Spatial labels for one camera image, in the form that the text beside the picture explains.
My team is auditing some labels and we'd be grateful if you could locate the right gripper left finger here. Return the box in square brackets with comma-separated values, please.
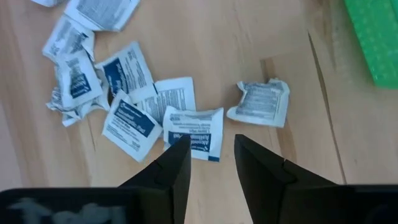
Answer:
[119, 134, 192, 224]

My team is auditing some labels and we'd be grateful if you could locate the green plastic basket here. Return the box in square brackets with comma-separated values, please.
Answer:
[343, 0, 398, 90]

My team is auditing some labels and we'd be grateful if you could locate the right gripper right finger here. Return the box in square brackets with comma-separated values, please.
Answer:
[233, 134, 338, 224]

